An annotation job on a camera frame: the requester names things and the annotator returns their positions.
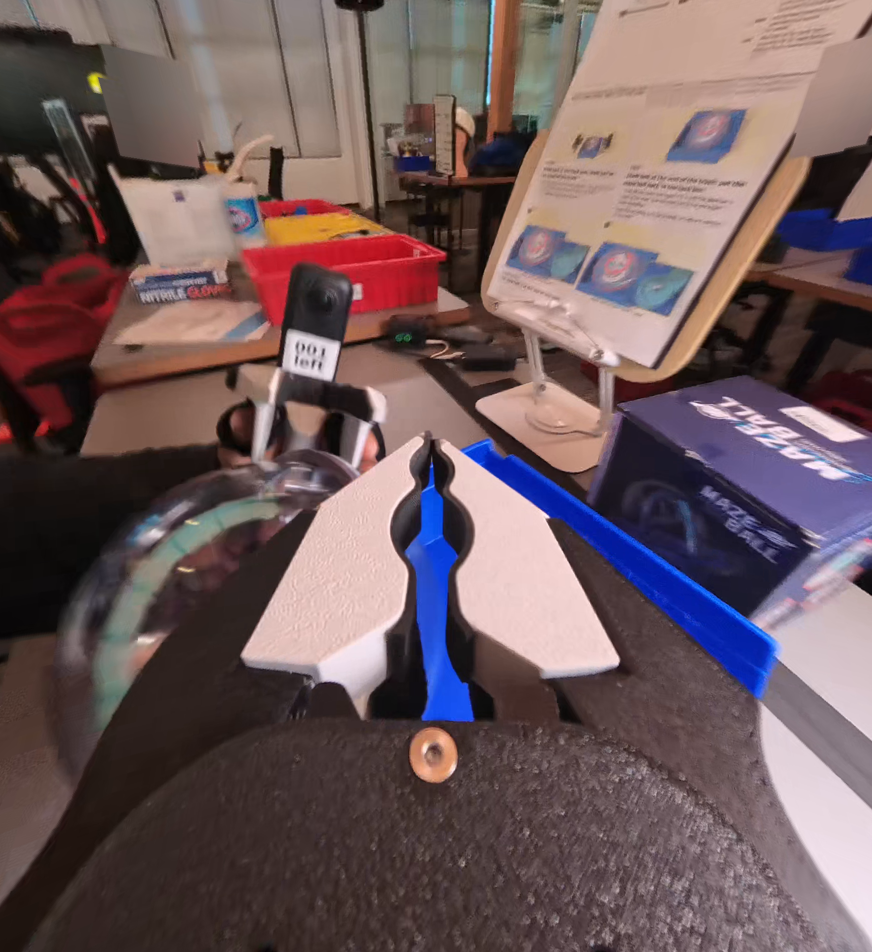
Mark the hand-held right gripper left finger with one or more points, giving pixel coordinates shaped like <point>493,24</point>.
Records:
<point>332,595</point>

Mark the red chair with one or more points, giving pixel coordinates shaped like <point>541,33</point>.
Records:
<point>49,335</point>

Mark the large dark screen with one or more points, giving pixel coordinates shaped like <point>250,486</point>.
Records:
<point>94,97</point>

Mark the blue plastic bin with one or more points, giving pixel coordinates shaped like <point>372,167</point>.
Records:
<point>630,580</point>

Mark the red plastic bin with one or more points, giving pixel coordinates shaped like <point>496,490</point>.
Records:
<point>347,275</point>

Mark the dark blue cardboard box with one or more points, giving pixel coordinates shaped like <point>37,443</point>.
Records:
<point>764,491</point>

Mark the instruction sheet on stand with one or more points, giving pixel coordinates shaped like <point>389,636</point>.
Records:
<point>540,417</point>

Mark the person's left forearm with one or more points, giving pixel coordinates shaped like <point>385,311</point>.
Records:
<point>94,536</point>

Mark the blue glove box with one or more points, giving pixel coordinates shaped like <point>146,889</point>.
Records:
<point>180,286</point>

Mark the person's left hand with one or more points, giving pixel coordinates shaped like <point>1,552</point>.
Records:
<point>235,432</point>

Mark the clear plastic maze ball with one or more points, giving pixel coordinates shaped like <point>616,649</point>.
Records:
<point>183,580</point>

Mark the printed instruction sheet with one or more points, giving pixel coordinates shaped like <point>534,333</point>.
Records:
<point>674,164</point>

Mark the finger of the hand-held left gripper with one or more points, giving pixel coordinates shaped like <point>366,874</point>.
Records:
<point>359,439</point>
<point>265,424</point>

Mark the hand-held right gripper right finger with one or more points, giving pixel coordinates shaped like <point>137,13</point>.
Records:
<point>533,595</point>

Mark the white carton box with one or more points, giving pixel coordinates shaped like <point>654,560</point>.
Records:
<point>176,223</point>

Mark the wipes canister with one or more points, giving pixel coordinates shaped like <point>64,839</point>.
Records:
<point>244,211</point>

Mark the yellow plastic bin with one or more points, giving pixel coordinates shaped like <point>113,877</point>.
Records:
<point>325,226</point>

